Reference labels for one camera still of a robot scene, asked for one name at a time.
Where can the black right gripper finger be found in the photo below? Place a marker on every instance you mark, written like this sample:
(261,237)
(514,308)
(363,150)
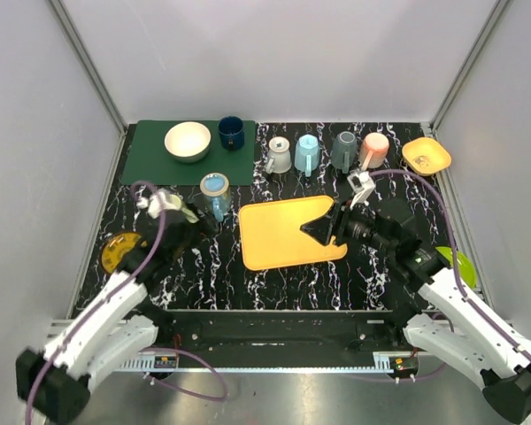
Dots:
(327,218)
(322,231)

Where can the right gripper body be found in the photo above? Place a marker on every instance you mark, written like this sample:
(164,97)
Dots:
(361,228)

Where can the light blue faceted mug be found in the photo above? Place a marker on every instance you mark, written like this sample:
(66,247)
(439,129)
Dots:
(306,158)

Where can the grey-blue faceted mug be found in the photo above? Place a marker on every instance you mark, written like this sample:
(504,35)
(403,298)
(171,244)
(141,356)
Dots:
(344,151)

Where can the pale blue-grey mug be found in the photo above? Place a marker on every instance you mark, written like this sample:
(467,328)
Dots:
(278,158)

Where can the pink mug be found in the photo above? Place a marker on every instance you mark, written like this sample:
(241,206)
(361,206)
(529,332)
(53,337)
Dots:
(373,151)

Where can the orange-inside blue floral mug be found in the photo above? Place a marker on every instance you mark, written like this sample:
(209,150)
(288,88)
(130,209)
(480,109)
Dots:
(216,190)

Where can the pale green mug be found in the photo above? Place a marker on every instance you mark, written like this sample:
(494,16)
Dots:
(180,206)

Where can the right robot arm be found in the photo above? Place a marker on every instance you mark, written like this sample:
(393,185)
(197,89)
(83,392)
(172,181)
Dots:
(436,312)

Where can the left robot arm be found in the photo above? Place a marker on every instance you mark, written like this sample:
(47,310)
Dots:
(58,380)

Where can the dark blue mug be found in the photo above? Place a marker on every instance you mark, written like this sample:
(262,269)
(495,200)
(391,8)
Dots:
(231,133)

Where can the yellow plastic tray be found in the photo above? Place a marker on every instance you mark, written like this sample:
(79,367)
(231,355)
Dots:
(271,236)

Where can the yellow square dish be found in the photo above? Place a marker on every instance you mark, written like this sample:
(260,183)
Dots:
(425,156)

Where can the lime green plate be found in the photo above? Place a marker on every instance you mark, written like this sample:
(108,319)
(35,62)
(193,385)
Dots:
(465,266)

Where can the white bowl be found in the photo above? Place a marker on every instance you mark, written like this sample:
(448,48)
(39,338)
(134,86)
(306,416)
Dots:
(188,142)

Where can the dark green mat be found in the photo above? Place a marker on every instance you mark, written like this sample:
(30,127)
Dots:
(148,160)

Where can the yellow patterned saucer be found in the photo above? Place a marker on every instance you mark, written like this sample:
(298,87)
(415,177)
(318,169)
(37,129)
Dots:
(117,247)

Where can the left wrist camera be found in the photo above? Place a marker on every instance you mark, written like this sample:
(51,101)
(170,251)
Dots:
(161,201)

